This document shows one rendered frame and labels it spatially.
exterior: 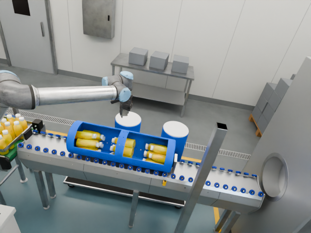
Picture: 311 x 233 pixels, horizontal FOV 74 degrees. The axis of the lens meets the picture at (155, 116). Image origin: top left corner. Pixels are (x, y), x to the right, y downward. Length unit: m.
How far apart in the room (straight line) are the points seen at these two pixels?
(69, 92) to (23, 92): 0.20
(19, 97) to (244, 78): 4.61
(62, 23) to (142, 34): 1.75
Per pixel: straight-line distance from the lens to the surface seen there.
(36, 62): 5.90
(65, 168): 2.05
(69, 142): 1.81
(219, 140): 1.24
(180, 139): 2.15
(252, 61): 5.02
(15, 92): 1.09
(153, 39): 4.71
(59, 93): 1.12
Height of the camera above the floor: 2.33
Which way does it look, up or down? 33 degrees down
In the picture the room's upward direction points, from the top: 10 degrees clockwise
